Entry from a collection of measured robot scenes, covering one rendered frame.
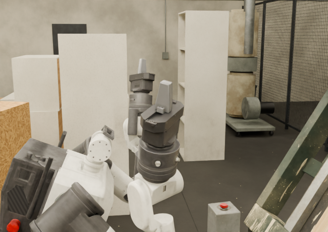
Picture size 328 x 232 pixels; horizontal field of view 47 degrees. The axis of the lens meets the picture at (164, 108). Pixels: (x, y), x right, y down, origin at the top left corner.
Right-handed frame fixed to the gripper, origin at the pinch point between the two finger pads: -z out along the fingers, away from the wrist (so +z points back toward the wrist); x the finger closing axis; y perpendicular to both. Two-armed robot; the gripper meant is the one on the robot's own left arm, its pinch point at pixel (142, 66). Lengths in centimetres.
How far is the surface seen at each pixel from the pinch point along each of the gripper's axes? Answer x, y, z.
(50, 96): -372, -123, -24
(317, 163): 25, -89, 36
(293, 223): 25, -67, 62
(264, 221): 8, -70, 64
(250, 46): -297, -463, -147
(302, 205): 28, -70, 54
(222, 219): -2, -52, 63
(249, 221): -2, -72, 67
